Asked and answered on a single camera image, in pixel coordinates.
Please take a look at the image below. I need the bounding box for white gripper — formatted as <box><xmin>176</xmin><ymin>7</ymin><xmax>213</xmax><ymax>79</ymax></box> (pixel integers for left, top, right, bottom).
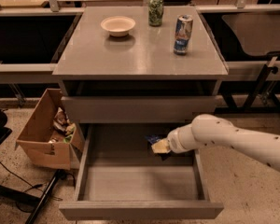
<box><xmin>151</xmin><ymin>124</ymin><xmax>199</xmax><ymax>154</ymax></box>

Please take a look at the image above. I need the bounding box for blue rxbar blueberry wrapper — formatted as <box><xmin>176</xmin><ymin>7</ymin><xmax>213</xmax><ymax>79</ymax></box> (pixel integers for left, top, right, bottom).
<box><xmin>146</xmin><ymin>134</ymin><xmax>162</xmax><ymax>145</ymax></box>

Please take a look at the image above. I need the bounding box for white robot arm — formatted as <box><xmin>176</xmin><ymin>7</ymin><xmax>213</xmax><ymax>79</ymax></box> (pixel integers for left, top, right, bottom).
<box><xmin>151</xmin><ymin>114</ymin><xmax>280</xmax><ymax>172</ymax></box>

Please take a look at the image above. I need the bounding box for open grey bottom drawer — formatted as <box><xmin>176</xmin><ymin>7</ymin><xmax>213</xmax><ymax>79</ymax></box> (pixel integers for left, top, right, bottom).
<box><xmin>60</xmin><ymin>124</ymin><xmax>223</xmax><ymax>220</ymax></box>

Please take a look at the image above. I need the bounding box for closed grey middle drawer front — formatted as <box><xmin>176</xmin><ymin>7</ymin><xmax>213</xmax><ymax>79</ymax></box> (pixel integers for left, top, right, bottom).
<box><xmin>62</xmin><ymin>96</ymin><xmax>216</xmax><ymax>123</ymax></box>

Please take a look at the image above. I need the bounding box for grey drawer cabinet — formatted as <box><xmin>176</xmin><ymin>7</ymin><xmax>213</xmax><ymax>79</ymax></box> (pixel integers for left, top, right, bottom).
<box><xmin>53</xmin><ymin>6</ymin><xmax>228</xmax><ymax>135</ymax></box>

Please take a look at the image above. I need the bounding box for black tripod leg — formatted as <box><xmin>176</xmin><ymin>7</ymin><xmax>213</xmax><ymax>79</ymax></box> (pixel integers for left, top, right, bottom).
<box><xmin>25</xmin><ymin>169</ymin><xmax>65</xmax><ymax>224</ymax></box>

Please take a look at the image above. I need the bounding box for cardboard box with snacks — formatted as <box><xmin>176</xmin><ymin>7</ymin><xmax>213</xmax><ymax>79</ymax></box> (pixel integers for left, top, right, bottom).
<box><xmin>16</xmin><ymin>89</ymin><xmax>84</xmax><ymax>170</ymax></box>

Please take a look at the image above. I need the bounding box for blue and silver energy can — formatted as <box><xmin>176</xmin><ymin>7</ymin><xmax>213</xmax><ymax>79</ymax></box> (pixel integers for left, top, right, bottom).
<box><xmin>174</xmin><ymin>15</ymin><xmax>193</xmax><ymax>55</ymax></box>

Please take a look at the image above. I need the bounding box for white paper bowl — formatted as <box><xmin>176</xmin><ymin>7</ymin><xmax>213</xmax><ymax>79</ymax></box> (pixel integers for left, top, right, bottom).
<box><xmin>101</xmin><ymin>16</ymin><xmax>135</xmax><ymax>37</ymax></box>

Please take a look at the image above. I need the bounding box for green soda can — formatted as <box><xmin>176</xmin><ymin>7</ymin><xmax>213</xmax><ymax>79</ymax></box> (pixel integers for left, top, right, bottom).
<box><xmin>148</xmin><ymin>0</ymin><xmax>163</xmax><ymax>26</ymax></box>

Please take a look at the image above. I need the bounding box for black table leg frame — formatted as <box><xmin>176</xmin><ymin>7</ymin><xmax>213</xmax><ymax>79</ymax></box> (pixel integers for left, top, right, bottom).
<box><xmin>216</xmin><ymin>51</ymin><xmax>280</xmax><ymax>114</ymax></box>

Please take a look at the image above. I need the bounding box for black floor cable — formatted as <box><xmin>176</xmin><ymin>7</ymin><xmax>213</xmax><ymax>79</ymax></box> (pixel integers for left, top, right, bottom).
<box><xmin>0</xmin><ymin>154</ymin><xmax>77</xmax><ymax>214</ymax></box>

